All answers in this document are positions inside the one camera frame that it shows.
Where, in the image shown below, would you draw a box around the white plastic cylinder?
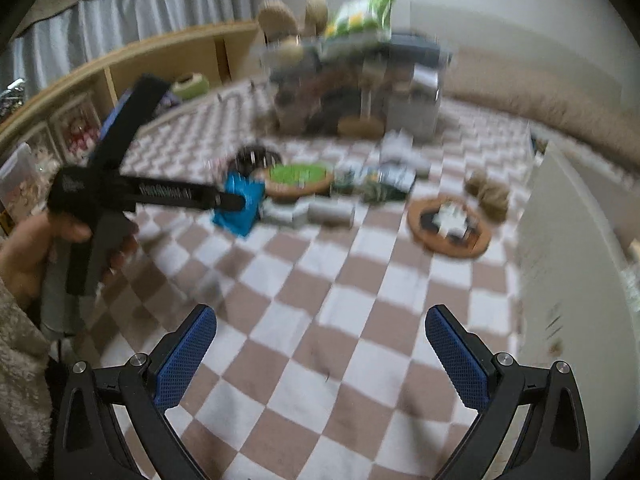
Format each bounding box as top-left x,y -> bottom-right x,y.
307,200 -> 356,229

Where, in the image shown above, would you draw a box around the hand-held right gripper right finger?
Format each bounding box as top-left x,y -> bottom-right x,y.
425,304 -> 591,480

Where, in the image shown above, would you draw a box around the clear plastic food container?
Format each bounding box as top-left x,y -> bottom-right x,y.
0,142 -> 46,236

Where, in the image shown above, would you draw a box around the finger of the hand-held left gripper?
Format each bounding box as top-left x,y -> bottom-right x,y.
214,187 -> 248,213

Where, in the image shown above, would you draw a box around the wooden shelf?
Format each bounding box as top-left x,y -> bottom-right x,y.
0,20 -> 261,161

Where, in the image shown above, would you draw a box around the beige fuzzy blanket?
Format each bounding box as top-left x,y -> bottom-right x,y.
440,45 -> 640,171

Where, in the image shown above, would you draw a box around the white crumpled tissue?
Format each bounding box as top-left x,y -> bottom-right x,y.
380,130 -> 431,177

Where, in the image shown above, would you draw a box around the large white box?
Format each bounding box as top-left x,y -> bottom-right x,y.
515,137 -> 640,461

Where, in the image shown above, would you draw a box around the green white cable bundle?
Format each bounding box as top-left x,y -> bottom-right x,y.
332,160 -> 418,204

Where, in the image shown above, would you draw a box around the beige rope knot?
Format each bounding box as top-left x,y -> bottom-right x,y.
465,169 -> 511,224

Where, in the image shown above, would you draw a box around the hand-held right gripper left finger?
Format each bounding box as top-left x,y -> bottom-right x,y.
50,304 -> 218,480

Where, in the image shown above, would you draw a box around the blue snack packet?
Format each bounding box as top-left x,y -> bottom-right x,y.
212,171 -> 266,237

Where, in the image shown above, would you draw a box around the grey curtain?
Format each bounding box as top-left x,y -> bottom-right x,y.
10,0 -> 256,91

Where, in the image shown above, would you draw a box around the black hair claw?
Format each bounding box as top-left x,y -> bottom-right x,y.
232,144 -> 281,173

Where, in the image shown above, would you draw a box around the checkered blanket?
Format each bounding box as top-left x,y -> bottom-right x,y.
50,77 -> 541,480

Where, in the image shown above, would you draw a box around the green snack bag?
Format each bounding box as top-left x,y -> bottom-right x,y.
325,0 -> 397,42

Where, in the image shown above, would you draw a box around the avocado plush toy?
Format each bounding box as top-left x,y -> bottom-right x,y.
172,72 -> 210,101

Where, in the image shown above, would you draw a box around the clear plastic storage bin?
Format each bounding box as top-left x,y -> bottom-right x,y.
257,30 -> 456,141

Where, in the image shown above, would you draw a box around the framed picture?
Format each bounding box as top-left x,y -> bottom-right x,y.
47,100 -> 101,161

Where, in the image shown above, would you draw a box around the beige fuzzy plush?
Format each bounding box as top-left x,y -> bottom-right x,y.
305,0 -> 329,32
257,0 -> 301,41

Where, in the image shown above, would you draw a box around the person's left hand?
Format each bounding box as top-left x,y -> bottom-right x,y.
0,211 -> 142,307

